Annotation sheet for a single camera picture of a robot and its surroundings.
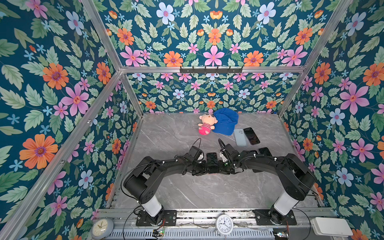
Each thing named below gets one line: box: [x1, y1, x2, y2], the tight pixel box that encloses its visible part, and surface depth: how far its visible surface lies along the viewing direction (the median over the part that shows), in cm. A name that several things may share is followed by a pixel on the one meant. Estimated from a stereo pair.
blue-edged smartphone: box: [243, 127, 260, 145], surface depth 109 cm
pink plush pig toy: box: [198, 113, 218, 136], surface depth 107 cm
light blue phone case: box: [233, 128, 247, 147], surface depth 107 cm
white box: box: [310, 217, 354, 237], surface depth 69 cm
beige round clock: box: [91, 217, 114, 240], surface depth 69 cm
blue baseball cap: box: [212, 107, 239, 136], surface depth 113 cm
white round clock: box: [216, 214, 234, 235], surface depth 70 cm
